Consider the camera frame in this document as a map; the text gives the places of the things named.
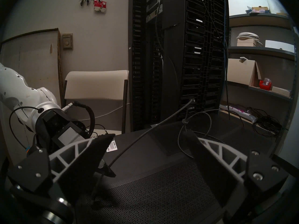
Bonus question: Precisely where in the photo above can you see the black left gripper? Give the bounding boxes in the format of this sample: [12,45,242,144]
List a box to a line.
[35,109,94,154]

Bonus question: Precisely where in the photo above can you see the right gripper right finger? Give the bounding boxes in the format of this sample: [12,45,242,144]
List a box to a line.
[185,130,289,207]

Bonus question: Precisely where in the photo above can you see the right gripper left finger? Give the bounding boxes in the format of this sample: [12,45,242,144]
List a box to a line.
[8,134,115,203]

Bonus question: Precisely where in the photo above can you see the grey braided USB cable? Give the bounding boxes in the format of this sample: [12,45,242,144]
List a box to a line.
[100,99,244,177]

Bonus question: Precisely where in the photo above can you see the black workstation tower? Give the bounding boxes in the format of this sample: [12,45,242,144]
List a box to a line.
[89,107,281,224]

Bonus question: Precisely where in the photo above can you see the black blue audio mixer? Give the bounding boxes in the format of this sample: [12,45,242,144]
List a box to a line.
[90,130,109,138]

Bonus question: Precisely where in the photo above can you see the white pink printed bag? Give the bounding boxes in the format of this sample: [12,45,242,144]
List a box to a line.
[220,105,257,123]

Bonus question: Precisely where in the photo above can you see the beige folding chair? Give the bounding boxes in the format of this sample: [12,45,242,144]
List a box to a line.
[62,70,129,135]

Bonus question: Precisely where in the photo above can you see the large pale cardboard sheet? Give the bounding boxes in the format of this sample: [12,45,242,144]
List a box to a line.
[0,28,64,165]

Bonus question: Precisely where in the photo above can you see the small red parts bin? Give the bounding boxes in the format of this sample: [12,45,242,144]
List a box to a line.
[259,78,272,91]

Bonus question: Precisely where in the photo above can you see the flat tan box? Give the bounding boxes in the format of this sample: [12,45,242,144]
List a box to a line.
[272,86,292,98]

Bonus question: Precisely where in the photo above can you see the open cardboard box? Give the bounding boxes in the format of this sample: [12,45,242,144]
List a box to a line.
[228,57,263,87]

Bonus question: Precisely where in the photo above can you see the grey metal shelf unit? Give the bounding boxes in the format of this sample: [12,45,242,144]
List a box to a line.
[228,13,297,142]

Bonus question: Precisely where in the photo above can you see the small white box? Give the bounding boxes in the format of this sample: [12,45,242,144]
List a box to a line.
[237,39,256,47]

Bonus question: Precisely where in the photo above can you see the black server rack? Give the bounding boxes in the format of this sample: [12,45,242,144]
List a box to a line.
[128,0,230,132]

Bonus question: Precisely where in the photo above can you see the red white key tag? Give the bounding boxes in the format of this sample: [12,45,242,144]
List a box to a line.
[93,0,107,13]

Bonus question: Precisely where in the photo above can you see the pink plastic bag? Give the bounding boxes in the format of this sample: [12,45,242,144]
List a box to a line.
[246,6,269,14]

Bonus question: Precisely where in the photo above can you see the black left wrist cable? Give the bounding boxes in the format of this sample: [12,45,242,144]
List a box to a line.
[9,101,95,149]

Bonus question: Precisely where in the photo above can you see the thin white cable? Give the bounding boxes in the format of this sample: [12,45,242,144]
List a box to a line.
[77,105,124,121]

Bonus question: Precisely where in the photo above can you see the black cable bundle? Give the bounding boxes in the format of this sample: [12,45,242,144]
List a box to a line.
[248,107,283,137]

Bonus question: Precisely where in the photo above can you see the beige wall control plate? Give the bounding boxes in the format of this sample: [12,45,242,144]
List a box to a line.
[62,33,73,50]

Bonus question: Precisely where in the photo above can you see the white cable coil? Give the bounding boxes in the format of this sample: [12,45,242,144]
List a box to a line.
[236,32,263,45]

